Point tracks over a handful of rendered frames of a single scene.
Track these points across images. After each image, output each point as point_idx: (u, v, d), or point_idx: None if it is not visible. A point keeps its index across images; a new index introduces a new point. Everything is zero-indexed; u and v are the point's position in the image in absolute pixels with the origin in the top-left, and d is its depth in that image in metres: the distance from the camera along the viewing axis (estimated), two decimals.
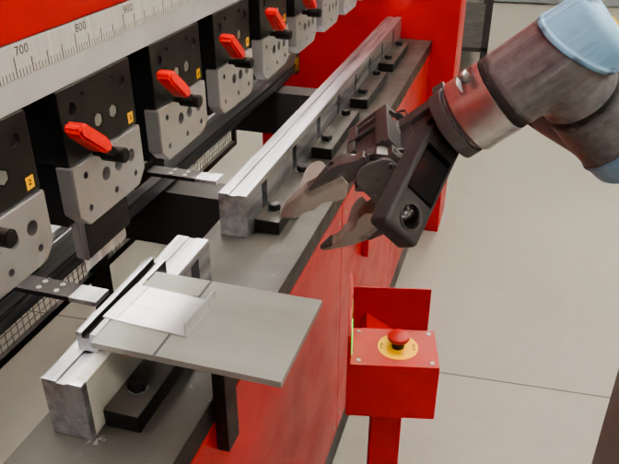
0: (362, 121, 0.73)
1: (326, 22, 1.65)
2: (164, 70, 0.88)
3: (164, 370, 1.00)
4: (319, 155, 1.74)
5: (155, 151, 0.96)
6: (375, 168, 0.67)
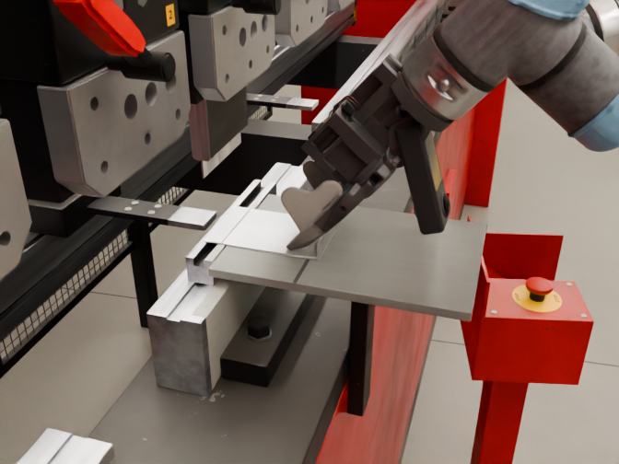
0: (314, 135, 0.66)
1: None
2: None
3: (286, 312, 0.79)
4: None
5: (280, 32, 0.76)
6: (381, 183, 0.67)
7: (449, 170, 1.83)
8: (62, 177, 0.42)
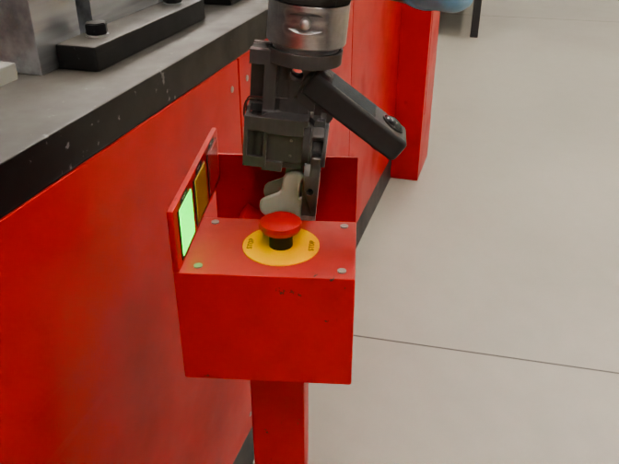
0: (244, 146, 0.67)
1: None
2: None
3: None
4: None
5: None
6: (326, 145, 0.67)
7: None
8: None
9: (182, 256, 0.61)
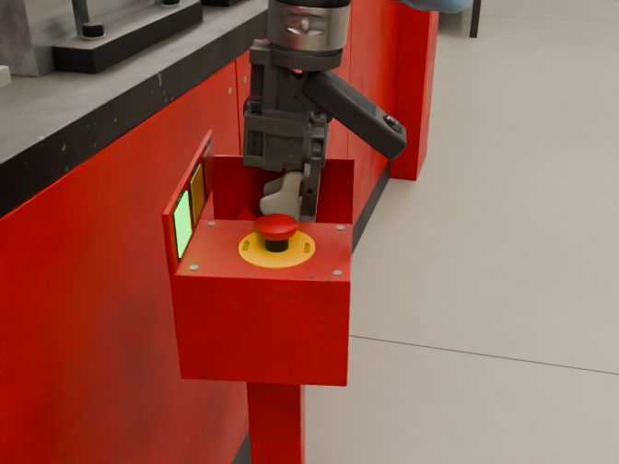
0: (244, 146, 0.67)
1: None
2: None
3: None
4: (209, 0, 1.15)
5: None
6: (326, 145, 0.67)
7: None
8: None
9: (178, 258, 0.61)
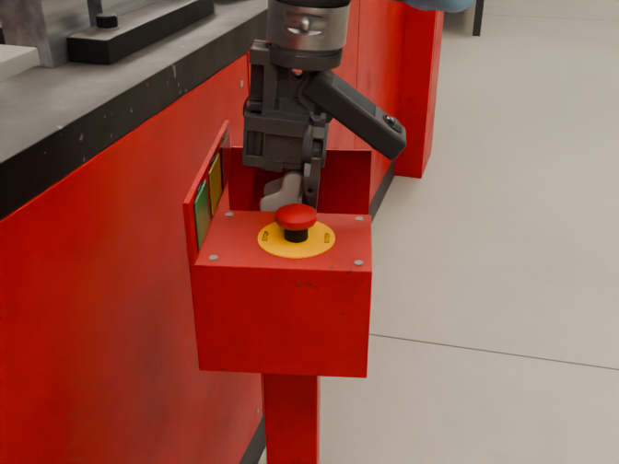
0: (244, 147, 0.67)
1: None
2: None
3: None
4: None
5: None
6: (326, 145, 0.67)
7: None
8: None
9: (198, 248, 0.61)
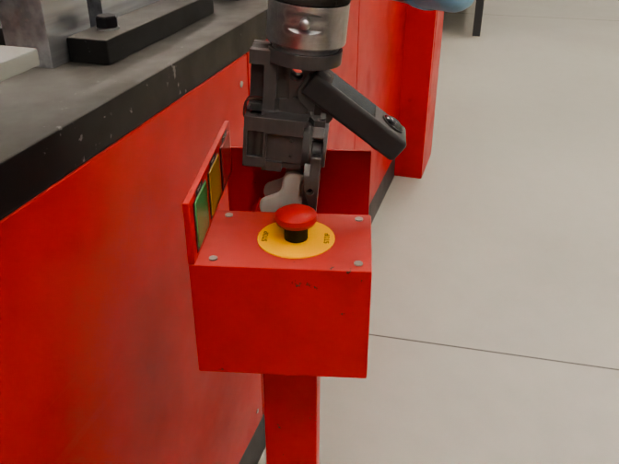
0: (244, 146, 0.67)
1: None
2: None
3: None
4: None
5: None
6: (326, 145, 0.67)
7: None
8: None
9: (198, 249, 0.61)
